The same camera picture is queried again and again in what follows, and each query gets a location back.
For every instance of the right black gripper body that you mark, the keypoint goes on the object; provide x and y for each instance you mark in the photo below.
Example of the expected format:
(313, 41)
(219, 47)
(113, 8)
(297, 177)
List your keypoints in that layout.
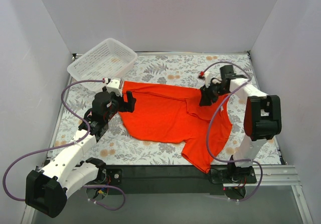
(208, 95)

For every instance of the orange t-shirt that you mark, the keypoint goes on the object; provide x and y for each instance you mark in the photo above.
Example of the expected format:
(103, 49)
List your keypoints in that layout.
(171, 114)

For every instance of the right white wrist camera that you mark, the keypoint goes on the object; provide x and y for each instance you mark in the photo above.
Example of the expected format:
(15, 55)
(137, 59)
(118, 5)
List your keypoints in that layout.
(208, 78)

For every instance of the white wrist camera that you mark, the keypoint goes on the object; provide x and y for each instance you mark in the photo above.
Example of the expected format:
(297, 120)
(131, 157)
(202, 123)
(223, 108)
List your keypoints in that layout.
(114, 85)
(208, 78)

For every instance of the aluminium frame rail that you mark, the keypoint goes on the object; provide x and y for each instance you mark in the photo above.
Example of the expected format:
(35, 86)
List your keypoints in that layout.
(182, 194)

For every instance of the floral patterned table mat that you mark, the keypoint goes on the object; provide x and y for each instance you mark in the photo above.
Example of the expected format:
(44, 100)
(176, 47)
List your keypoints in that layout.
(117, 147)

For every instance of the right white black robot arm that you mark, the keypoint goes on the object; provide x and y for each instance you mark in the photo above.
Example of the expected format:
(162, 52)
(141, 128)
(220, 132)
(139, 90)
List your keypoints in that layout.
(262, 121)

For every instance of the white plastic basket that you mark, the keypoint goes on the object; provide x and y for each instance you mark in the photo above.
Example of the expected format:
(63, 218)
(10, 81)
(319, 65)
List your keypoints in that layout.
(108, 59)

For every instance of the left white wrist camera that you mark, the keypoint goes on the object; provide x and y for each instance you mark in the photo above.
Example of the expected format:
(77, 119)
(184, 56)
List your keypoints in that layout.
(114, 85)

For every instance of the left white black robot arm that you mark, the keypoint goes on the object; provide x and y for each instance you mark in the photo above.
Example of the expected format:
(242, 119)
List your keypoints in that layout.
(48, 190)

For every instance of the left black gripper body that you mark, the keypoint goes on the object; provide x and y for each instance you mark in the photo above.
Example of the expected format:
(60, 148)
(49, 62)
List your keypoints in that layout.
(129, 101)

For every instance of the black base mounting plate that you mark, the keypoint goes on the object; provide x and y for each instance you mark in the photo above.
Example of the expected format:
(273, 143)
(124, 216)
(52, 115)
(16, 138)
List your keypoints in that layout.
(167, 179)

